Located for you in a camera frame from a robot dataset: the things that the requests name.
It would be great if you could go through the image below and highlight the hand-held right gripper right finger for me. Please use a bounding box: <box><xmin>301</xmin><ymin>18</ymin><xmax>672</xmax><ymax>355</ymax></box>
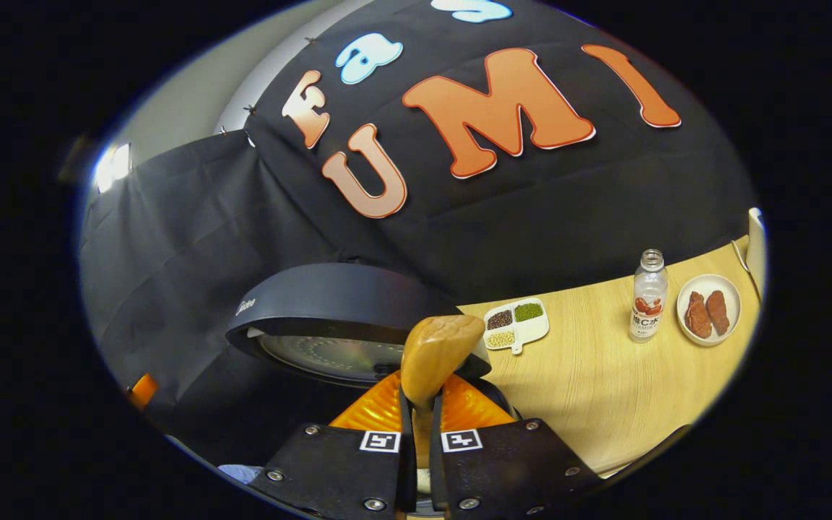
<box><xmin>428</xmin><ymin>372</ymin><xmax>601</xmax><ymax>515</ymax></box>

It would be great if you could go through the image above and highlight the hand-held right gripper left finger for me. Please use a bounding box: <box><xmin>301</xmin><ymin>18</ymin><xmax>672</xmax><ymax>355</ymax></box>
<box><xmin>250</xmin><ymin>370</ymin><xmax>417</xmax><ymax>515</ymax></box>

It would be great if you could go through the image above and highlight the wooden spoon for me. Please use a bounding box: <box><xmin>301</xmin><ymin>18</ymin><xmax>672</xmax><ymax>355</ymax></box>
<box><xmin>400</xmin><ymin>314</ymin><xmax>486</xmax><ymax>499</ymax></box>

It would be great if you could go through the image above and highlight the dark rice cooker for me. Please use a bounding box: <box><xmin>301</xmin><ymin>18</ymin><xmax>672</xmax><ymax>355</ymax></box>
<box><xmin>225</xmin><ymin>262</ymin><xmax>524</xmax><ymax>427</ymax></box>

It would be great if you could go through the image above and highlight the black backdrop cloth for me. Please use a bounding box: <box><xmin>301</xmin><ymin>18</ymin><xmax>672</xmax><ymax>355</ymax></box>
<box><xmin>78</xmin><ymin>0</ymin><xmax>760</xmax><ymax>463</ymax></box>

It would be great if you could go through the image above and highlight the white divided bean dish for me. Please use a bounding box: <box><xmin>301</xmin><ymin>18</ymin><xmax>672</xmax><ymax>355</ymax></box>
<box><xmin>483</xmin><ymin>297</ymin><xmax>550</xmax><ymax>355</ymax></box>

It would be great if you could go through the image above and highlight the clear drink bottle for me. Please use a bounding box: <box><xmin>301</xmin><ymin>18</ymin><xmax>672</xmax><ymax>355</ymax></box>
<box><xmin>629</xmin><ymin>248</ymin><xmax>669</xmax><ymax>342</ymax></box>

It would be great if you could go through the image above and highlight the red meat piece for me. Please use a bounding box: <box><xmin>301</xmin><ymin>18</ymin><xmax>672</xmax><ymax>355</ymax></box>
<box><xmin>685</xmin><ymin>291</ymin><xmax>713</xmax><ymax>339</ymax></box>
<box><xmin>706</xmin><ymin>290</ymin><xmax>731</xmax><ymax>336</ymax></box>

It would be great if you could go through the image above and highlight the white round plate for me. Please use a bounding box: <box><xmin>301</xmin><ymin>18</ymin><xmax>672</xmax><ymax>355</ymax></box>
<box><xmin>676</xmin><ymin>274</ymin><xmax>742</xmax><ymax>347</ymax></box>

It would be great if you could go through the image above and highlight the white toaster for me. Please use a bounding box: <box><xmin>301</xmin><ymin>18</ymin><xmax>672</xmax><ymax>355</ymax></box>
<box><xmin>747</xmin><ymin>207</ymin><xmax>768</xmax><ymax>297</ymax></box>

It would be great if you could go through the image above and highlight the white toaster cable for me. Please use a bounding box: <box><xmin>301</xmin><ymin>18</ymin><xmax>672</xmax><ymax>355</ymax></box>
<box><xmin>730</xmin><ymin>240</ymin><xmax>758</xmax><ymax>291</ymax></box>

